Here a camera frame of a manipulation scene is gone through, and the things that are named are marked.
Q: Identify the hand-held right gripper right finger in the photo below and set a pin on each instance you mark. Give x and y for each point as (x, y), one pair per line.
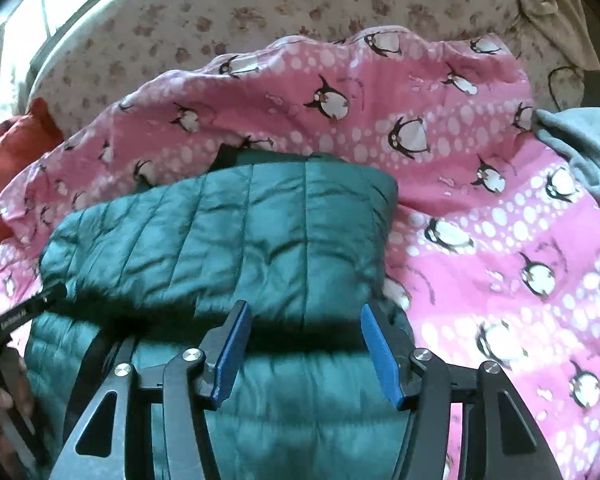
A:
(382, 355)

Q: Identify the red ruffled pillow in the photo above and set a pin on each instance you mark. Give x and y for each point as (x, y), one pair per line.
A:
(15, 155)

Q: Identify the beige floral bed sheet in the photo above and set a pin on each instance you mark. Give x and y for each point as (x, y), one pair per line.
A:
(280, 5)

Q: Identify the pink penguin print blanket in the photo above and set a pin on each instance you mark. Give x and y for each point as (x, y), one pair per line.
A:
(480, 260)

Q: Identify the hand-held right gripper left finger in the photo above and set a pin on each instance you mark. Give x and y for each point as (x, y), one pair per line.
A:
(230, 355)

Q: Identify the grey cloth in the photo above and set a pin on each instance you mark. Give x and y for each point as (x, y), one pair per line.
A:
(587, 145)

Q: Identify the metal window frame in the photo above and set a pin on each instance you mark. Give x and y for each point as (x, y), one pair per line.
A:
(40, 15)

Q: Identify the beige bunched cloth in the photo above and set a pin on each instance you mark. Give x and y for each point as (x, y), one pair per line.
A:
(555, 5)

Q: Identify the green puffer jacket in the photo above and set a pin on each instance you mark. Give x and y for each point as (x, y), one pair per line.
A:
(230, 240)

